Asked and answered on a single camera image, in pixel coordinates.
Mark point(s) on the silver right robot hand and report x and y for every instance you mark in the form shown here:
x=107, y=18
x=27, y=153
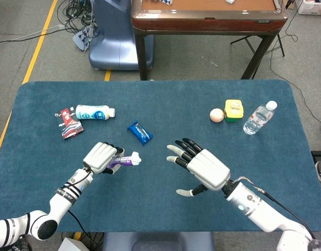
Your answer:
x=207, y=168

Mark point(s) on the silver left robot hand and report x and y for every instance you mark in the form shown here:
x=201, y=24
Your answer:
x=99, y=157

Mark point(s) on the purple white tube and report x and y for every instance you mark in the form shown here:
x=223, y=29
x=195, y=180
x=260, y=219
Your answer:
x=126, y=160

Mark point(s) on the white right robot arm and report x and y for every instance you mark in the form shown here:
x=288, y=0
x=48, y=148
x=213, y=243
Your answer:
x=254, y=209

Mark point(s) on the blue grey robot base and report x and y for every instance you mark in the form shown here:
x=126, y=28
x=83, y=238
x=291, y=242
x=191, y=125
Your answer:
x=110, y=47

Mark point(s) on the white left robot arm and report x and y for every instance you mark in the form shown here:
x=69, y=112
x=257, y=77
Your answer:
x=61, y=204

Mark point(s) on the red snack packet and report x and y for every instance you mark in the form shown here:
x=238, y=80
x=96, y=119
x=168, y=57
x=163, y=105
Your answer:
x=70, y=126

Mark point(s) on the white drink bottle blue label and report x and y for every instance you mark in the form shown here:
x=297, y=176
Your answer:
x=92, y=112

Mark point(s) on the blue snack packet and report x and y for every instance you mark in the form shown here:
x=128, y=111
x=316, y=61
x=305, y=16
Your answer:
x=139, y=132

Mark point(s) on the beige wooden ball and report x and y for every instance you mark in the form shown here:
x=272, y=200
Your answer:
x=216, y=115

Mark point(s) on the green container yellow lid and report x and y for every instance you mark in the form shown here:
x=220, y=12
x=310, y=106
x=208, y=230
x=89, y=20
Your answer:
x=232, y=116

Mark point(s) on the teal table mat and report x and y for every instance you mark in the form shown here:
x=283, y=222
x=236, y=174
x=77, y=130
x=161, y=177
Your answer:
x=176, y=109

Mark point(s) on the clear plastic water bottle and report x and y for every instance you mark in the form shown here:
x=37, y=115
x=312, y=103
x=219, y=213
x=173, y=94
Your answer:
x=257, y=119

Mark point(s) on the blue grey robot chassis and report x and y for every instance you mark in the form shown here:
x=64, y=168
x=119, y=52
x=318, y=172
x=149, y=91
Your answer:
x=160, y=241

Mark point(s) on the white box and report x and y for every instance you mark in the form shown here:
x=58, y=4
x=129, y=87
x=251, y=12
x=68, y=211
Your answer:
x=70, y=244

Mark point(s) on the grey power strip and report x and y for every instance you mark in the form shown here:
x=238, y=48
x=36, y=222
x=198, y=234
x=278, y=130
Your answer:
x=82, y=39

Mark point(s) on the brown mahjong table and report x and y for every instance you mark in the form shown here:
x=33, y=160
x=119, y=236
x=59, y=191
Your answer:
x=207, y=24

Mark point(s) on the black folding stand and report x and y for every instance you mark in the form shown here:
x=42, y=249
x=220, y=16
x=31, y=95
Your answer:
x=280, y=44

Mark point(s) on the blue white snake puzzle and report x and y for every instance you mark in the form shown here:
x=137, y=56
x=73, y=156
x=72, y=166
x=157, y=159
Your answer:
x=163, y=1

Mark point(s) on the white plastic basket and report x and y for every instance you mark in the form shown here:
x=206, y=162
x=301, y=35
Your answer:
x=312, y=8

